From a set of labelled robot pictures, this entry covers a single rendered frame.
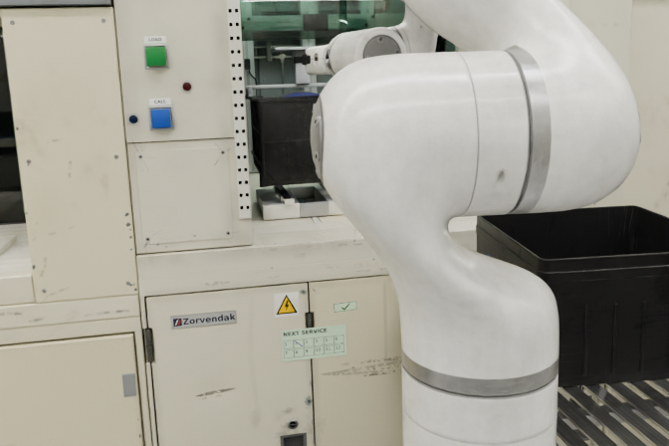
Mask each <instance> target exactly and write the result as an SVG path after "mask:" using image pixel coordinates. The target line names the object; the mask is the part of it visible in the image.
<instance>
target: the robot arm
mask: <svg viewBox="0 0 669 446"><path fill-rule="evenodd" d="M400 1H402V2H404V3H405V16H404V20H403V22H402V23H401V24H400V25H397V26H393V27H388V28H384V27H377V28H371V29H365V30H359V31H353V32H347V33H341V34H339V35H337V36H336V37H334V38H333V39H332V40H331V42H330V43H329V44H328V45H323V46H317V47H311V48H307V49H306V53H305V54H303V55H302V56H301V57H294V64H299V63H302V65H304V66H306V73H307V74H308V75H333V77H332V78H331V79H330V80H329V82H328V83H327V84H326V86H325V87H324V89H323V90H322V92H321V94H320V95H319V98H318V100H317V103H316V104H314V107H313V111H312V113H313V116H312V122H311V148H312V155H313V161H314V164H315V167H316V173H317V176H318V178H320V179H321V181H322V183H323V185H324V187H325V189H326V190H327V192H328V193H329V195H330V196H331V198H332V199H333V201H334V203H335V204H336V205H337V207H338V208H339V209H340V210H341V212H342V213H343V214H344V215H345V217H346V218H347V219H348V220H349V221H350V222H351V224H352V225H353V226H354V227H355V228H356V229H357V231H358V232H359V233H360V234H361V235H362V237H363V238H364V239H365V240H366V242H367V243H368V244H369V245H370V247H371V248H372V249H373V250H374V252H375V253H376V254H377V256H378V257H379V259H380V260H381V262H382V263H383V265H384V266H385V268H386V270H387V272H388V274H389V276H390V277H391V280H392V282H393V285H394V288H395V291H396V295H397V299H398V304H399V311H400V324H401V351H402V362H401V363H402V430H403V446H557V417H558V416H557V413H558V355H559V321H558V306H557V301H556V298H555V295H554V294H553V292H552V290H551V288H550V287H549V286H548V285H547V284H546V283H545V282H544V281H543V280H542V279H541V278H539V277H538V276H536V275H534V274H533V273H531V272H529V271H527V270H525V269H523V268H520V267H518V266H516V265H513V264H510V263H507V262H504V261H501V260H498V259H495V258H492V257H489V256H486V255H483V254H481V253H478V252H476V251H473V250H471V249H468V248H466V247H464V246H463V245H461V244H459V243H458V242H457V241H455V240H454V239H453V238H452V236H451V235H450V233H449V229H448V224H449V221H450V220H451V219H453V218H455V217H466V216H485V215H504V214H525V213H543V212H557V211H565V210H571V209H576V208H580V207H584V206H587V205H590V204H593V203H596V202H598V201H599V200H601V199H603V198H604V197H606V196H608V195H609V194H611V193H612V192H613V191H615V190H616V189H617V188H618V187H619V186H620V185H621V184H622V183H623V182H624V180H625V179H626V178H627V176H628V175H629V173H630V172H631V170H632V168H633V166H634V164H635V161H636V158H637V154H638V151H639V145H640V142H641V134H640V133H641V124H640V116H639V111H638V107H637V103H636V99H635V96H634V93H633V90H632V89H631V87H630V85H629V83H628V81H627V79H626V77H625V76H624V74H623V72H622V70H621V69H620V67H619V65H618V64H617V62H616V61H615V60H614V58H613V57H612V56H611V54H610V53H609V52H608V51H607V49H606V48H605V47H604V46H603V45H602V43H601V42H600V41H599V40H598V39H597V38H596V37H595V36H594V35H593V34H592V32H591V31H590V30H589V29H588V28H587V27H586V26H585V25H584V24H583V23H582V22H581V21H580V20H579V19H578V18H577V17H576V16H575V15H574V14H573V13H572V12H571V11H570V10H569V9H568V8H567V7H566V6H565V5H564V4H563V3H561V2H560V1H559V0H400ZM438 34H439V35H440V36H442V37H443V38H445V39H446V40H448V41H449V42H451V43H452V44H454V45H455V46H457V47H458V48H460V49H461V50H463V51H464V52H439V53H435V49H436V44H437V37H438Z"/></svg>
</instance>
